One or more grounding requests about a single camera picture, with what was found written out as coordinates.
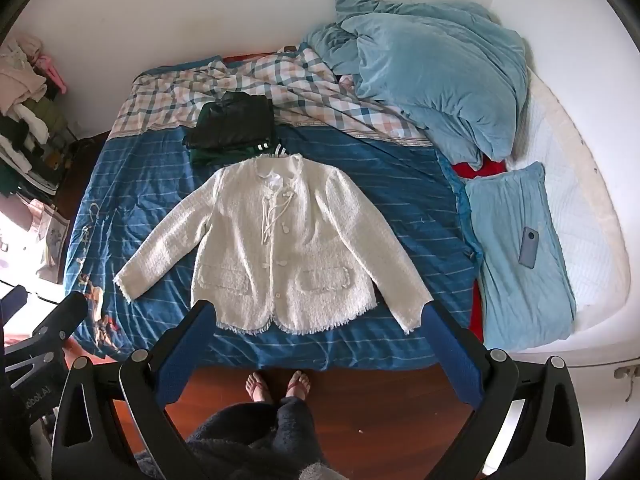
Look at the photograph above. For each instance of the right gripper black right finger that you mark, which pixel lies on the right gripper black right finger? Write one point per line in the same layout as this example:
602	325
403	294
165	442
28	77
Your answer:
548	441

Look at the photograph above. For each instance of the person's foot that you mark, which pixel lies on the person's foot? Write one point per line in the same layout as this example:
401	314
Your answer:
257	389
298	386

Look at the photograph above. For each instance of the grey smartphone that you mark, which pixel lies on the grey smartphone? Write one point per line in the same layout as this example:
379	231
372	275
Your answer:
529	248

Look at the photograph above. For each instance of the person's right foot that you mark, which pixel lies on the person's right foot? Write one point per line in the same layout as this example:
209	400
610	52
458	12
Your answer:
298	386

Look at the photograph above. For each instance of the blue striped bed sheet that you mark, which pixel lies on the blue striped bed sheet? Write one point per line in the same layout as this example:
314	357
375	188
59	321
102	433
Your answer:
138	179

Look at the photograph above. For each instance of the white padded headboard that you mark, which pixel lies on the white padded headboard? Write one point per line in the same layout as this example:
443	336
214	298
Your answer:
582	211

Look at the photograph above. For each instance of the green striped folded garment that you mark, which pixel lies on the green striped folded garment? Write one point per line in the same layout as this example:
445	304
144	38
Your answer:
207	156

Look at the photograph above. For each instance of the clothes pile on rack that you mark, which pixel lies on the clothes pile on rack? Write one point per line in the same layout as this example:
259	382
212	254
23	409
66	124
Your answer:
36	149

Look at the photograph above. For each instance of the plaid checkered blanket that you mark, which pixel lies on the plaid checkered blanket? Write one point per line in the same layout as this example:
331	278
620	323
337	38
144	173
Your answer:
302	89

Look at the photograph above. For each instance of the light blue pillow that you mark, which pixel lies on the light blue pillow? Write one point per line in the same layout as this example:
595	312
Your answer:
522	308

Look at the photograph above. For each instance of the light blue duvet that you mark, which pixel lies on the light blue duvet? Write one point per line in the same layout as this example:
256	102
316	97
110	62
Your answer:
449	68

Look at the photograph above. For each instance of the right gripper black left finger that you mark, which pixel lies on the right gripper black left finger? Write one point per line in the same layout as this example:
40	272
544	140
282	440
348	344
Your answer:
89	442

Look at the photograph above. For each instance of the person's left foot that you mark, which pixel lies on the person's left foot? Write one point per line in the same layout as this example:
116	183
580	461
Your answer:
257	389

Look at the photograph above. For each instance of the black folded garment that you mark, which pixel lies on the black folded garment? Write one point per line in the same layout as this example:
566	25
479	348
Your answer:
236	120

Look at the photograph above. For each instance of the white tweed jacket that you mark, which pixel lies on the white tweed jacket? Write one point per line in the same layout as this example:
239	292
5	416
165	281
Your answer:
282	241

